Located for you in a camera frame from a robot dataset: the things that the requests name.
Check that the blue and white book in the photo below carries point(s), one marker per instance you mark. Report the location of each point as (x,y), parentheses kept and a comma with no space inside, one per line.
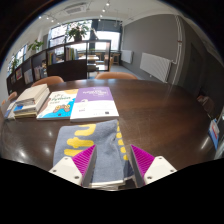
(20,108)

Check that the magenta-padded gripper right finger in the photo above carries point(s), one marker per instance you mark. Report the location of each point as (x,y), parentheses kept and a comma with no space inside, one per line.
(158,168)

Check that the side window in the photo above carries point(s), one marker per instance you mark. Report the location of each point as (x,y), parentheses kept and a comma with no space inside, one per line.
(21,53)

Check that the white thin book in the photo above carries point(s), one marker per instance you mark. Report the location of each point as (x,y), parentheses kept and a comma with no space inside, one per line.
(11,115)

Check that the large green potted plant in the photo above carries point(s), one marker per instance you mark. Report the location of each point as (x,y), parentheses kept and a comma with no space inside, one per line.
(77,31)

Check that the medium green potted plant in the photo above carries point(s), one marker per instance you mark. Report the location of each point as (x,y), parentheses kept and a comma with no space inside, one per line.
(36,45)

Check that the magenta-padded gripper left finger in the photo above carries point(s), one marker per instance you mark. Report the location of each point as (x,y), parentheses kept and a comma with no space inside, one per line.
(66,168)

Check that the large white wall radiator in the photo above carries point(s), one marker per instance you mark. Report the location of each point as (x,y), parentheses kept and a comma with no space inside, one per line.
(155,66)

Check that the colourful illustrated white book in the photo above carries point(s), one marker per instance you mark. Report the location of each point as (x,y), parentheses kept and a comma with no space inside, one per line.
(56,105)

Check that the ceiling air conditioner unit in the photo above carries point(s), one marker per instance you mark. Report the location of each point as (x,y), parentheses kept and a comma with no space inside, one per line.
(76,8)

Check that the beige large book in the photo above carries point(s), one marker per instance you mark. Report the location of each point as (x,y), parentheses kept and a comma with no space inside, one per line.
(31,93)

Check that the cream thick book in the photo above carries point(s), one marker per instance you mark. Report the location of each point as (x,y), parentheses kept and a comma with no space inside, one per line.
(25,115)

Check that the large black-framed window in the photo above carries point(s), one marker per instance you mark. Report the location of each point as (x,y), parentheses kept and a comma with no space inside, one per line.
(58,31)

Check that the dark divider shelf unit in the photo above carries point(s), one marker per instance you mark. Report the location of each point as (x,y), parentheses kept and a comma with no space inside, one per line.
(66,70)

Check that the small white wall radiator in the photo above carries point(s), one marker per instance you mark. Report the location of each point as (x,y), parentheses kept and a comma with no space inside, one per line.
(126,56)

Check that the purple and white book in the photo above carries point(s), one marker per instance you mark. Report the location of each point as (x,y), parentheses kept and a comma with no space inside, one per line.
(93,103)

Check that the grey towel with yellow letters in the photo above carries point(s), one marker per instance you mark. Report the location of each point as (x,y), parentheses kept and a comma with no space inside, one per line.
(106,146)

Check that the ceiling spotlights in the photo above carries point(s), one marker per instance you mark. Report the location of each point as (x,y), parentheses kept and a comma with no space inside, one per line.
(107,4)

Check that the small green potted plant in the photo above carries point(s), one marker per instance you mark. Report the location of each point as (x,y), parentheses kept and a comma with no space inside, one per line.
(14,62)

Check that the blue and white booklet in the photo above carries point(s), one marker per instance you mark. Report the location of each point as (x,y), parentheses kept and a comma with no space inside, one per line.
(213,133)

